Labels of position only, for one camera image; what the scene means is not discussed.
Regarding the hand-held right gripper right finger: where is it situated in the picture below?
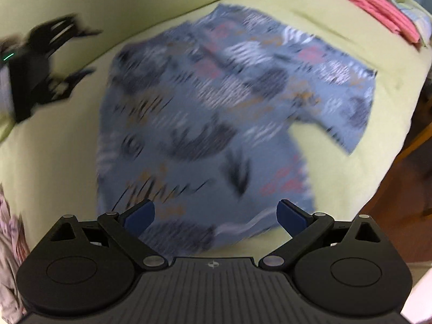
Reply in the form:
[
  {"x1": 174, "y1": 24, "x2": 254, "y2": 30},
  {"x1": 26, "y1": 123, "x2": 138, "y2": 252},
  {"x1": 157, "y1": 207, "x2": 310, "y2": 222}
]
[{"x1": 258, "y1": 199, "x2": 386, "y2": 271}]

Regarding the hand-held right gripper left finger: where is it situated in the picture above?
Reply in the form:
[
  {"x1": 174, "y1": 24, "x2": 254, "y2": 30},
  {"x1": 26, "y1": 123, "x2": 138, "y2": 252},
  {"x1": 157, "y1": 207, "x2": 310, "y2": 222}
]
[{"x1": 43, "y1": 199, "x2": 168, "y2": 269}]

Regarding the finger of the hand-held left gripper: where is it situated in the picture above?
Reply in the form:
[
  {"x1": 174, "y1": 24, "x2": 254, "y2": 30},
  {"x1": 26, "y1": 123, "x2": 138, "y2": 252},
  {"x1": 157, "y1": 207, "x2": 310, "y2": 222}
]
[
  {"x1": 32, "y1": 13, "x2": 103, "y2": 58},
  {"x1": 37, "y1": 68, "x2": 97, "y2": 110}
]

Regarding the blue patterned garment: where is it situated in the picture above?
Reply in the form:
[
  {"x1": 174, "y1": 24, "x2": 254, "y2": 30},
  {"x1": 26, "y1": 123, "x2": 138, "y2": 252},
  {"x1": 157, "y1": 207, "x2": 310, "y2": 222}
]
[{"x1": 95, "y1": 3, "x2": 379, "y2": 253}]

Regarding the light green bed sheet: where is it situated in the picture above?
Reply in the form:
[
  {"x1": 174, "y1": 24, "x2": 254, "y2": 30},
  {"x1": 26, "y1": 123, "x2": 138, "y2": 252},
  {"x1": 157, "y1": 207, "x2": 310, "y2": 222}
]
[{"x1": 0, "y1": 0, "x2": 432, "y2": 267}]

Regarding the pale pink patterned cloth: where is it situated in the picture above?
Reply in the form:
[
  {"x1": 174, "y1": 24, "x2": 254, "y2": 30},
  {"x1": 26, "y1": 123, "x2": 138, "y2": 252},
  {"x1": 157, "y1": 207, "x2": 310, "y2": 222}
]
[{"x1": 0, "y1": 185, "x2": 31, "y2": 324}]

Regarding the wooden furniture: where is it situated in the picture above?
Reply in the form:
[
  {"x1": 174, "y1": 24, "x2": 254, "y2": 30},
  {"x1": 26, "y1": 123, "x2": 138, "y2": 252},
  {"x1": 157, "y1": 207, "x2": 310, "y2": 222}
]
[{"x1": 397, "y1": 94, "x2": 432, "y2": 217}]

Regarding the folded pink cloth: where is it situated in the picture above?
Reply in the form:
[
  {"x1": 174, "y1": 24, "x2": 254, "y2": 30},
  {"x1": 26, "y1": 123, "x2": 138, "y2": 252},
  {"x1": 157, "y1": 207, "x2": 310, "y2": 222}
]
[{"x1": 332, "y1": 0, "x2": 422, "y2": 44}]

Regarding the light blue folded cloth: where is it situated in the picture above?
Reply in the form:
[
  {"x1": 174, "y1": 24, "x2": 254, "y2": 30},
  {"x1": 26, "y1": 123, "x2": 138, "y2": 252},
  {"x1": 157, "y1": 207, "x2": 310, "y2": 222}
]
[{"x1": 393, "y1": 0, "x2": 432, "y2": 48}]

